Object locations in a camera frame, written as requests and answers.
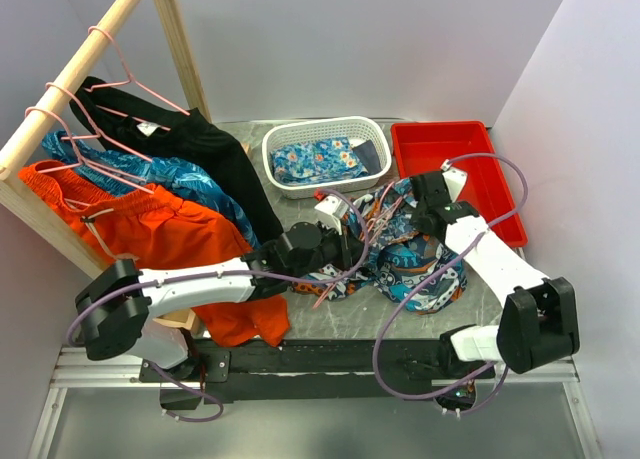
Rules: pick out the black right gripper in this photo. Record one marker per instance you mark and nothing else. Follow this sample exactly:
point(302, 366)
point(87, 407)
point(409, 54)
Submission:
point(416, 218)

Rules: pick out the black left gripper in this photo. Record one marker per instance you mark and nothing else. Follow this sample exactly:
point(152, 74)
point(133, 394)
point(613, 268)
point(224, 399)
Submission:
point(351, 251)

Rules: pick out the pink wire hanger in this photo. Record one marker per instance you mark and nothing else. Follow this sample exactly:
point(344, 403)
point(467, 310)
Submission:
point(377, 223)

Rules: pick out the orange teal patterned shorts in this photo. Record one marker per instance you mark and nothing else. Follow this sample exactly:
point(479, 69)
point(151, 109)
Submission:
point(400, 259)

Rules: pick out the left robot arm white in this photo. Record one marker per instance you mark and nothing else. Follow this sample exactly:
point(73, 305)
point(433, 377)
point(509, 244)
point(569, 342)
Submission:
point(116, 312)

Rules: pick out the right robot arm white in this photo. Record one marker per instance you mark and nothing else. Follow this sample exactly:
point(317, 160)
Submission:
point(539, 322)

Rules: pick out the blue floral folded shorts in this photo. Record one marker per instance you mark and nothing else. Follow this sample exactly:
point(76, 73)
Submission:
point(322, 161)

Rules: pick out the blue leaf print shorts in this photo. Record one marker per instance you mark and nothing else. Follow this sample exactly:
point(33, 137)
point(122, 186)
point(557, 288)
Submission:
point(180, 177)

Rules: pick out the black shorts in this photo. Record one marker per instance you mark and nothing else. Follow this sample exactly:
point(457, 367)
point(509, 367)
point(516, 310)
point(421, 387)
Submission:
point(155, 131)

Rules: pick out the pink hanger with blue shorts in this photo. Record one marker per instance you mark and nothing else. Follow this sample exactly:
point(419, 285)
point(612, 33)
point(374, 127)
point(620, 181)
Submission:
point(113, 173)

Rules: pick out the pink hanger with orange shorts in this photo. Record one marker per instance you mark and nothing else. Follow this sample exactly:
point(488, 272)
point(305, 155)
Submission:
point(65, 169)

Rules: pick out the pink hanger with black shorts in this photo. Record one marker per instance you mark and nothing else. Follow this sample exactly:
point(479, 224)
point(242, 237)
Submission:
point(130, 77)

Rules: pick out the red plastic tray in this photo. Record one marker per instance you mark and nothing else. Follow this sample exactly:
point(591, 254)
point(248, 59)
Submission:
point(422, 147)

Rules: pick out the dark grey folded cloth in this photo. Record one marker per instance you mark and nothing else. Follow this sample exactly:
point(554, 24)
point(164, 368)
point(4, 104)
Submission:
point(368, 156)

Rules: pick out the white perforated plastic basket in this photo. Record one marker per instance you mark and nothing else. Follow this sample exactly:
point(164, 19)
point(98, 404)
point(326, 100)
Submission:
point(356, 129)

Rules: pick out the wooden clothes rack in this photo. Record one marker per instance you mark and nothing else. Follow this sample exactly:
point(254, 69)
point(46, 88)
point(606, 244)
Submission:
point(16, 196)

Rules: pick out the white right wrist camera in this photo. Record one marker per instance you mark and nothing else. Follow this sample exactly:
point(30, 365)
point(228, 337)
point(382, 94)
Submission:
point(455, 179)

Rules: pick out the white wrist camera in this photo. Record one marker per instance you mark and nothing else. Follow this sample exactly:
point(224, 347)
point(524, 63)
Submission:
point(455, 179)
point(331, 210)

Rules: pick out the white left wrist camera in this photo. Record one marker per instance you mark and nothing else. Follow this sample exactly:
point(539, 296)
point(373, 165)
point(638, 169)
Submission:
point(331, 210)

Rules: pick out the black mounting base plate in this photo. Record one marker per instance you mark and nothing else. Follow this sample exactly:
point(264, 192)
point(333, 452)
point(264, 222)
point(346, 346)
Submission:
point(321, 369)

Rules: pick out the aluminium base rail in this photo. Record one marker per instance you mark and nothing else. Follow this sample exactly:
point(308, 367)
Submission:
point(300, 401)

